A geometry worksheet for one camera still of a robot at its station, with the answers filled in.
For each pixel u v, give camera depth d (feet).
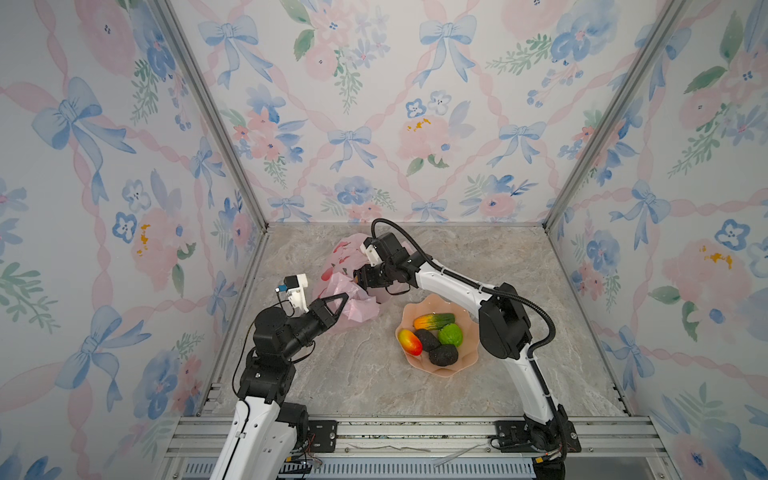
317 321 2.04
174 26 2.32
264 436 1.61
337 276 2.39
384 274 2.60
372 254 2.75
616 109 2.81
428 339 2.81
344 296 2.29
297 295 2.13
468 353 2.74
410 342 2.68
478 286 1.92
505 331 1.83
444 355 2.63
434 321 2.91
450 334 2.80
